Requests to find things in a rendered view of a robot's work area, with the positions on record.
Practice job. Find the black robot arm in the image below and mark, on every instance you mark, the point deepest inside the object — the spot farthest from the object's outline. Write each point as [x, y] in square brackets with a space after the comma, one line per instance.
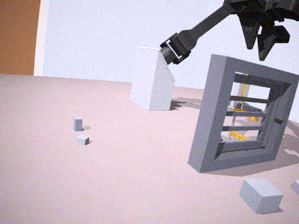
[182, 43]

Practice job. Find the white flat bar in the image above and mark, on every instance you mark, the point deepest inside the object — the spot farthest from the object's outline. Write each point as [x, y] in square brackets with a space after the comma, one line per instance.
[295, 187]

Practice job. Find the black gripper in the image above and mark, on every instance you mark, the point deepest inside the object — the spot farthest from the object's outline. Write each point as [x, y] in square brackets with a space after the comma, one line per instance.
[255, 15]

